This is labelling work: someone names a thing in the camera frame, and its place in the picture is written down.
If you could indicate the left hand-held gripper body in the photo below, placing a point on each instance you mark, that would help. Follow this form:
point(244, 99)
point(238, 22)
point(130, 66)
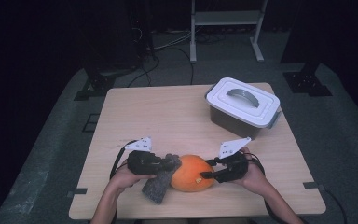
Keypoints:
point(143, 163)

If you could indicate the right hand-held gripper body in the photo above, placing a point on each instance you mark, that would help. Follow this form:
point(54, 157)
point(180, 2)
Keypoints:
point(234, 169)

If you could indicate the orange plush toy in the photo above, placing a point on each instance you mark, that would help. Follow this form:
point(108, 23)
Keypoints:
point(188, 174)

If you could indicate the brown transparent storage box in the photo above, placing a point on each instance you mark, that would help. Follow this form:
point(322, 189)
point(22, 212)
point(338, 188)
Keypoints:
point(233, 124)

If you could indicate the person's right hand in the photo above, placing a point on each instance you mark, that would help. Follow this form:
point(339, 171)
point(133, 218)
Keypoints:
point(254, 182)

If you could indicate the person's left hand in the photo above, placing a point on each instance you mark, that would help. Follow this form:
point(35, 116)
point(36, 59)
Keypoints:
point(124, 180)

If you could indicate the black stand with flat base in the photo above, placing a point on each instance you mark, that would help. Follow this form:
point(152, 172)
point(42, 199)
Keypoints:
point(101, 84)

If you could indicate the black stand with square base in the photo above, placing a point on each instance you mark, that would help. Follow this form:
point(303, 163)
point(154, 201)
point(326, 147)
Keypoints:
point(306, 82)

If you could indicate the white metal stand frame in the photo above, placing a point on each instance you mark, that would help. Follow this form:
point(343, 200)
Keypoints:
point(227, 18)

